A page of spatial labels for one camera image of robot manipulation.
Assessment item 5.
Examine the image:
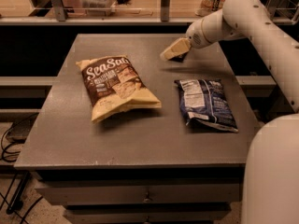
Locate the clear plastic container on shelf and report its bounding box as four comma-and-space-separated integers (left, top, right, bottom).
80, 0, 116, 16

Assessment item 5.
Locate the drawer knob metal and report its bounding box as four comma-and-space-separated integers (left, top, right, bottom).
143, 192, 152, 203

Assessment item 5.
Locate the blue chips bag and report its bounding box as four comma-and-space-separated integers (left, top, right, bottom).
175, 79, 238, 133

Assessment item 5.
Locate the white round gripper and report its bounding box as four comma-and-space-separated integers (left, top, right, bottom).
160, 18, 213, 61

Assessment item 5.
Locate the metal shelf rack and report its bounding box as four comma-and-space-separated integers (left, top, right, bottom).
0, 0, 299, 27

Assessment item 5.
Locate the black power adapter on floor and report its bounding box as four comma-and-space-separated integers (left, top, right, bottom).
6, 119, 35, 143

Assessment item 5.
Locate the black rxbar chocolate bar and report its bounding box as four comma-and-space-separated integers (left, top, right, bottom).
171, 54, 186, 63

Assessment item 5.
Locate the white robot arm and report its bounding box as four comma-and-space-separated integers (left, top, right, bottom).
161, 0, 299, 224

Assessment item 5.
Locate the gray table with drawers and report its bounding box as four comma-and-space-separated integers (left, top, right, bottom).
16, 35, 259, 224

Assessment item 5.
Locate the brown Sea Salt chips bag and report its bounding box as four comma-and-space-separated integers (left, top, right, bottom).
76, 55, 162, 122

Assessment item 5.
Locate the black cables left floor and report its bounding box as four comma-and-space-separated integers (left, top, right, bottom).
0, 113, 45, 224

